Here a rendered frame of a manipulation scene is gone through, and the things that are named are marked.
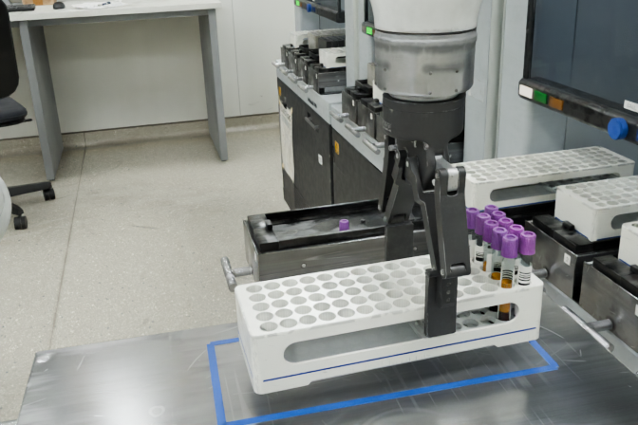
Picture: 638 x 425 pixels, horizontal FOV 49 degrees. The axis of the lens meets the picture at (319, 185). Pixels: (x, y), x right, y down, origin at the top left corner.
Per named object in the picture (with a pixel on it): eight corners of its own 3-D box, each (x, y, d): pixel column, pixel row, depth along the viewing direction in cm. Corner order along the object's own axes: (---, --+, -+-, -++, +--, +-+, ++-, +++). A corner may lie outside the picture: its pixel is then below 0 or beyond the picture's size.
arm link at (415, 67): (396, 38, 56) (395, 110, 58) (497, 31, 59) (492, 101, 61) (360, 25, 65) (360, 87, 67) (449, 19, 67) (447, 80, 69)
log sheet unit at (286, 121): (282, 169, 308) (277, 89, 295) (296, 189, 283) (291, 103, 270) (276, 169, 307) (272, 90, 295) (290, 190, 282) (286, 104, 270)
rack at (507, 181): (595, 177, 127) (599, 145, 124) (632, 196, 117) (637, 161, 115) (445, 198, 120) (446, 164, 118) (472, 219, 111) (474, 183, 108)
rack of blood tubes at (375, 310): (494, 292, 80) (497, 243, 78) (542, 338, 71) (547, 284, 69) (237, 338, 73) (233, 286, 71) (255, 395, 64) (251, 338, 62)
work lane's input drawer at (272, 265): (602, 206, 131) (608, 161, 128) (653, 234, 119) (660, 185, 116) (219, 262, 115) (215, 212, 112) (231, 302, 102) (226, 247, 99)
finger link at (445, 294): (451, 251, 64) (466, 266, 61) (449, 301, 65) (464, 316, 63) (436, 254, 63) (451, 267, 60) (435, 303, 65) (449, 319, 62)
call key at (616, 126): (612, 136, 96) (615, 115, 95) (628, 141, 93) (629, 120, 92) (606, 137, 96) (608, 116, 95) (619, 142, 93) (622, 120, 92)
